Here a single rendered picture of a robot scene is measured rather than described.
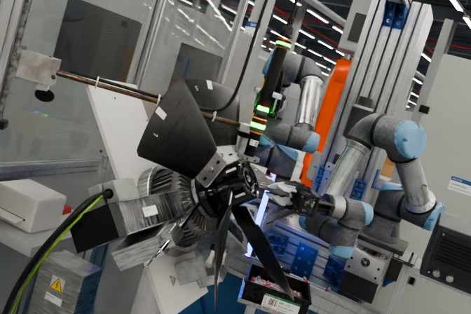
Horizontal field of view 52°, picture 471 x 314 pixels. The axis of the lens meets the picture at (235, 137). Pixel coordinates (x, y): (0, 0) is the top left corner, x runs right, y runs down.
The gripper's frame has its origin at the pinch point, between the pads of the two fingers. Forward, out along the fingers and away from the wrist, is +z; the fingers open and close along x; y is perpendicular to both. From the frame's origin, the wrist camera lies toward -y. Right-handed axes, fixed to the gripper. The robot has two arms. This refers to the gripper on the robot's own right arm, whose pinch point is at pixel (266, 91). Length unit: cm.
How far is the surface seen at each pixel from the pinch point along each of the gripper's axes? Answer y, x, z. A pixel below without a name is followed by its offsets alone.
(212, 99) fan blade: 6.9, 15.7, -3.7
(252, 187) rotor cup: 26.5, -5.2, 8.1
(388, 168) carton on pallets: 55, -148, -799
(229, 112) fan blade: 9.2, 9.8, -5.0
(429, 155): 5, -82, -169
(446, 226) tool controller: 24, -64, -21
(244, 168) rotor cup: 22.1, -1.5, 8.7
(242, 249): 48.6, -6.4, -7.3
